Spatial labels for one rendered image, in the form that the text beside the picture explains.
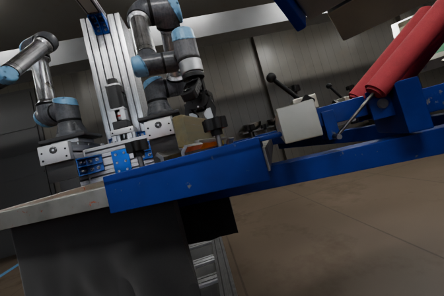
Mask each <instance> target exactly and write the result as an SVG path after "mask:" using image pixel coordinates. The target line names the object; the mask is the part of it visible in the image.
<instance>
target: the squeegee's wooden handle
mask: <svg viewBox="0 0 444 296"><path fill-rule="evenodd" d="M204 120H206V119H204V118H197V117H192V116H185V115H178V116H175V117H173V118H172V121H173V125H174V130H175V134H176V139H177V142H178V148H183V147H184V145H188V144H193V143H194V141H195V140H199V139H209V138H215V137H212V135H211V133H210V132H207V133H205V132H204V129H203V126H202V122H203V121H204Z"/></svg>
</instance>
